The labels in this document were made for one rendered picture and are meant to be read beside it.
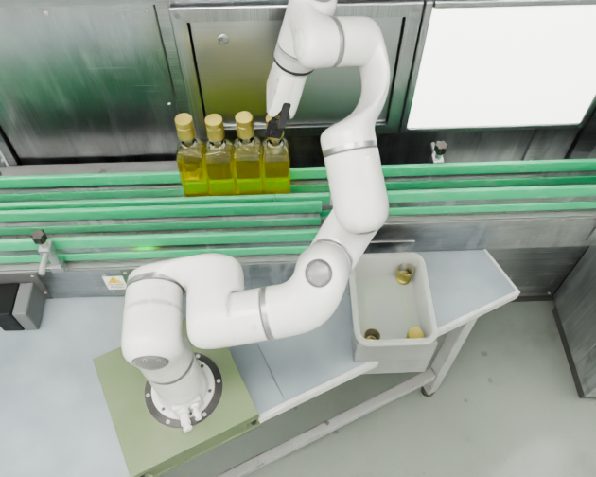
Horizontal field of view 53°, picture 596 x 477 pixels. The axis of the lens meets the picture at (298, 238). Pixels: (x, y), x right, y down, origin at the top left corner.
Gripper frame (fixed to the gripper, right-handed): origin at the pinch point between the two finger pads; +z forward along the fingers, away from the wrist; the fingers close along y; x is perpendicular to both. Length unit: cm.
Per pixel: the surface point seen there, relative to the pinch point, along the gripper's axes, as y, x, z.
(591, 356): 13, 117, 64
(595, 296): -1, 114, 51
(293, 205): 6.0, 8.3, 17.6
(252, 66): -12.9, -4.8, -1.5
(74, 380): 35, -33, 51
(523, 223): 6, 62, 13
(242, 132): 1.1, -5.7, 3.0
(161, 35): -16.6, -23.1, -1.9
